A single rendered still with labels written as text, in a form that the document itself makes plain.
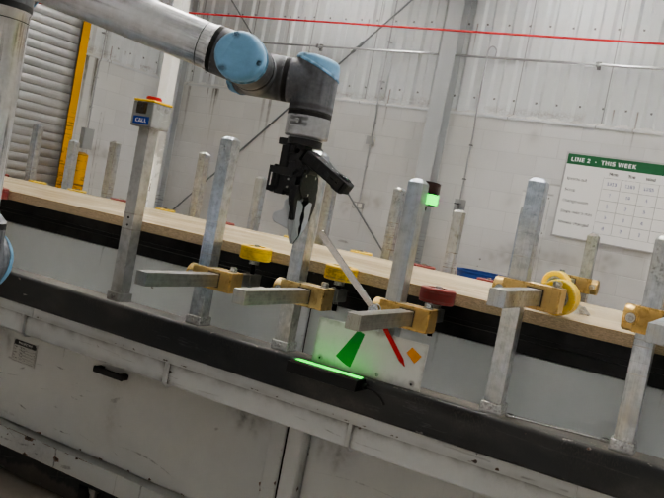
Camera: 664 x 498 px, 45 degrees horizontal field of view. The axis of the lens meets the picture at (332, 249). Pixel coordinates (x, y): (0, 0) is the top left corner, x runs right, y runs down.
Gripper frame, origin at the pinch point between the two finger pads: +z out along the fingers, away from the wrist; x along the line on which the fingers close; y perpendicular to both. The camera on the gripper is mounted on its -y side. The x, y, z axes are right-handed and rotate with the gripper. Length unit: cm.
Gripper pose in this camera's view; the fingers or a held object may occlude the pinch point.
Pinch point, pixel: (295, 238)
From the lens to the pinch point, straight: 161.9
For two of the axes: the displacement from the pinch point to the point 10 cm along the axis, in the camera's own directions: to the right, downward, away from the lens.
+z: -1.9, 9.8, 0.5
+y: -8.8, -1.9, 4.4
